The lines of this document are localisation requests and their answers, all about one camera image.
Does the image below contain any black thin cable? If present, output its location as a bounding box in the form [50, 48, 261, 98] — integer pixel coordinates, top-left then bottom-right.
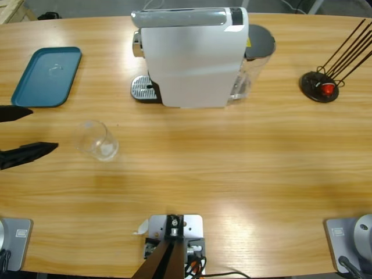
[200, 271, 252, 279]

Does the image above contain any clear drinking glass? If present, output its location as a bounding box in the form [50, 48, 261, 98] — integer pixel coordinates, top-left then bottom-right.
[74, 119, 120, 162]

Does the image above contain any white capsule coffee machine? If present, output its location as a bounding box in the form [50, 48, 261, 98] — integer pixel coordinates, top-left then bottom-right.
[130, 6, 251, 110]

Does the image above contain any black base cable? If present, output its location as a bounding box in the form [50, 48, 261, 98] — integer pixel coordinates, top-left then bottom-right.
[338, 255, 364, 279]

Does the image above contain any black object behind table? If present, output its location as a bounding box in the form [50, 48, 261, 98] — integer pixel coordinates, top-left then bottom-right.
[37, 11, 63, 21]

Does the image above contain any black wire capsule holder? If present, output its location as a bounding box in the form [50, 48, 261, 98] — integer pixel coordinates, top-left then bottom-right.
[299, 19, 372, 103]

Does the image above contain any dark brown camera post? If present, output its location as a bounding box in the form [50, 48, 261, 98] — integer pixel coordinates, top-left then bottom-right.
[130, 214, 185, 279]

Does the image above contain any grey metal frame leg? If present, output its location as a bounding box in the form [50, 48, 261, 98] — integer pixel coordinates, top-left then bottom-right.
[306, 0, 325, 15]

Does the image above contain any white paper tab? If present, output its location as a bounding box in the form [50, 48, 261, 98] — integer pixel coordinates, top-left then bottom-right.
[133, 219, 150, 235]

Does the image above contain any orange and white cable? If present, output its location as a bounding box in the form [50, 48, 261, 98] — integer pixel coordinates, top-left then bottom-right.
[185, 255, 208, 276]

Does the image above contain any clear water tank black lid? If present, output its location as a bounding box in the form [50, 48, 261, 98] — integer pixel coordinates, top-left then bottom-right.
[228, 24, 277, 105]

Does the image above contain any light wooden pallet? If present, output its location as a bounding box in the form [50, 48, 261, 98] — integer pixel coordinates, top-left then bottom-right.
[0, 0, 39, 25]

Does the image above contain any teal plastic tray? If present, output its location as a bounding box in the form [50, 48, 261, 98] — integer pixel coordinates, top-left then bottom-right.
[10, 46, 83, 109]

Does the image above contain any white floor cable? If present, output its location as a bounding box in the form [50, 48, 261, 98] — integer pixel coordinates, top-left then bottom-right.
[280, 0, 309, 15]

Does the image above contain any arm grey base plate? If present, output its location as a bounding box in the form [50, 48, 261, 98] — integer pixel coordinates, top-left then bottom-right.
[324, 214, 372, 274]
[0, 217, 34, 273]

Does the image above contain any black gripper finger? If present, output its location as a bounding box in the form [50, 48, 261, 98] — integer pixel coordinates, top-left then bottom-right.
[0, 105, 34, 123]
[0, 141, 59, 171]

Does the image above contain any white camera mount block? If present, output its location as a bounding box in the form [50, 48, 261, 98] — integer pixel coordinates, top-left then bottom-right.
[144, 214, 206, 276]

